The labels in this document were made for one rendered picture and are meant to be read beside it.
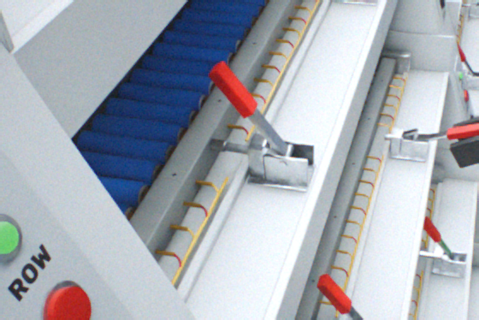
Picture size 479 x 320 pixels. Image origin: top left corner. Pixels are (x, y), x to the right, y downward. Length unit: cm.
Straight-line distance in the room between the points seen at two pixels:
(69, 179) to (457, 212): 75
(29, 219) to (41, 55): 6
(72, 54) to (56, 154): 4
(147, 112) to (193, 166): 8
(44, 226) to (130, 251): 4
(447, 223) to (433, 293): 13
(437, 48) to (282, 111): 41
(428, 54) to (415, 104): 9
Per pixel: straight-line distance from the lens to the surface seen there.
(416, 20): 86
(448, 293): 84
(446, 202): 95
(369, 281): 61
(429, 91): 85
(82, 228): 24
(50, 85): 25
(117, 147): 45
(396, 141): 73
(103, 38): 28
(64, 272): 23
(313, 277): 58
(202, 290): 37
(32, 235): 23
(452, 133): 72
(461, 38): 133
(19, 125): 23
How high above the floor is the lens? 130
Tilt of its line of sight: 34 degrees down
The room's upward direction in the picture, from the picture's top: 25 degrees counter-clockwise
